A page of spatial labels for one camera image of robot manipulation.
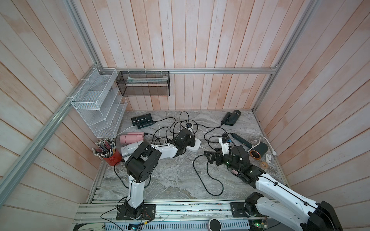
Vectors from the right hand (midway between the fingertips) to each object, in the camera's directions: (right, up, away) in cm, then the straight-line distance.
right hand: (209, 150), depth 80 cm
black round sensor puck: (0, -33, -14) cm, 35 cm away
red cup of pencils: (-61, 0, +4) cm, 61 cm away
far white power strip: (-6, -1, +15) cm, 17 cm away
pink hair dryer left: (-50, +6, +17) cm, 53 cm away
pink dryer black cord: (+3, -18, +6) cm, 19 cm away
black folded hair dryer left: (-46, +17, +28) cm, 57 cm away
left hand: (-8, +5, +17) cm, 20 cm away
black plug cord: (-10, +15, +7) cm, 19 cm away
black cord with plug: (-29, +12, +22) cm, 38 cm away
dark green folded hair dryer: (+22, +19, +30) cm, 42 cm away
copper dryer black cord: (+3, +2, +21) cm, 21 cm away
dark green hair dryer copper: (+31, -2, +9) cm, 32 cm away
